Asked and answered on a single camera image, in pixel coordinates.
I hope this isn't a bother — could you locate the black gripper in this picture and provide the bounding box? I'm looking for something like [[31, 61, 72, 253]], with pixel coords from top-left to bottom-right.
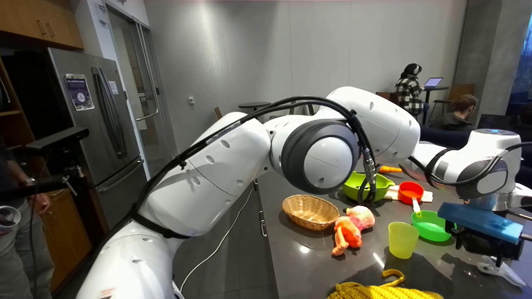
[[451, 223, 524, 262]]

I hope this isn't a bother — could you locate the white plastic clip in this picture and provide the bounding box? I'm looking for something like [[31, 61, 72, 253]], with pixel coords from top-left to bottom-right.
[[478, 258, 528, 287]]

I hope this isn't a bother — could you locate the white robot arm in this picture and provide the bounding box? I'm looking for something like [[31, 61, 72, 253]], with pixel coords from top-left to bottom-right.
[[77, 86, 528, 299]]

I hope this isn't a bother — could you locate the small green bowl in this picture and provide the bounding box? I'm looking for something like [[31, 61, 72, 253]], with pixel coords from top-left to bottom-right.
[[411, 208, 451, 242]]

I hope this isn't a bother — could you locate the lime green colander bowl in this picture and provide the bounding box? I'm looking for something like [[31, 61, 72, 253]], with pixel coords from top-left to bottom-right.
[[343, 172, 395, 200]]

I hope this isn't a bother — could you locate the translucent yellow-green cup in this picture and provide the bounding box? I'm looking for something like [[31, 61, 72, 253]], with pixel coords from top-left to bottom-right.
[[388, 220, 420, 258]]

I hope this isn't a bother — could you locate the red small cup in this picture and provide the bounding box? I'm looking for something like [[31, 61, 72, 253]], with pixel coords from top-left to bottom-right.
[[398, 180, 425, 204]]

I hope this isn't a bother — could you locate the yellow knitted cloth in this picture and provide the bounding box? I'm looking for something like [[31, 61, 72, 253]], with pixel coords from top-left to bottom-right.
[[328, 268, 445, 299]]

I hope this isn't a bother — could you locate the seated person dark hair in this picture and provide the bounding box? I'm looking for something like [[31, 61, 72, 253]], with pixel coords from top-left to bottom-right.
[[425, 92, 478, 149]]

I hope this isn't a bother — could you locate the orange carrot toy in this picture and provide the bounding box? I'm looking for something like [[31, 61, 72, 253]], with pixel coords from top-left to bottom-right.
[[378, 164, 405, 175]]

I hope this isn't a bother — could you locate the orange plush toy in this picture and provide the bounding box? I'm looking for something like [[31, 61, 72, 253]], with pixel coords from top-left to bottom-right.
[[332, 205, 376, 257]]

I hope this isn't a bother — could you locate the person in plaid shirt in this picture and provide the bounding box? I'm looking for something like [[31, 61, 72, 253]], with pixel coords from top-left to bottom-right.
[[396, 62, 423, 115]]

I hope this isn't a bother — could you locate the woven wicker basket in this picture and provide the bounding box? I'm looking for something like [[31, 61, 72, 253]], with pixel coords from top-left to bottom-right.
[[282, 194, 340, 230]]

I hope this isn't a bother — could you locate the stainless steel refrigerator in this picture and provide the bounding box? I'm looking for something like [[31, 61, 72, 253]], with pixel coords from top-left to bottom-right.
[[16, 46, 149, 228]]

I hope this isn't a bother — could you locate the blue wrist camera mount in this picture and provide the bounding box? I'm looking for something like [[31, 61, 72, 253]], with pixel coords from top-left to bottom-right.
[[438, 202, 524, 243]]

